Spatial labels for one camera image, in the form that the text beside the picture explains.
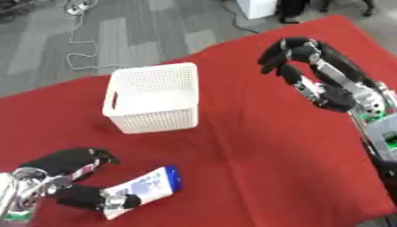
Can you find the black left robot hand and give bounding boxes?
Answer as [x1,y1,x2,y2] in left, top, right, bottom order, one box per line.
[19,147,143,213]

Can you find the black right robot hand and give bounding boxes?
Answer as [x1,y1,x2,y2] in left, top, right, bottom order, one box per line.
[255,36,388,114]

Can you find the white and blue pouch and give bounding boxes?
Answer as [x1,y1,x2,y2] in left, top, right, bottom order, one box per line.
[100,164,185,221]

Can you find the white box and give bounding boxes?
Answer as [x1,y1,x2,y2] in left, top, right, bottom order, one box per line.
[236,0,279,20]

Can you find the black chair base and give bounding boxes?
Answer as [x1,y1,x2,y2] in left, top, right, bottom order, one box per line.
[274,0,378,25]

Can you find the white perforated plastic basket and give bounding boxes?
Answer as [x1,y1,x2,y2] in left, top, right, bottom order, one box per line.
[100,61,200,135]

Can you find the white power strip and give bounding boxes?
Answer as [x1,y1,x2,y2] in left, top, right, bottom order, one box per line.
[63,2,92,16]

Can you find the black cable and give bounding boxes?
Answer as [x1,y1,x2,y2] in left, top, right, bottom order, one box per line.
[222,0,262,34]

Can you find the white cable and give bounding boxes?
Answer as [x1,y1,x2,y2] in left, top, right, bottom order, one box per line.
[63,0,128,72]

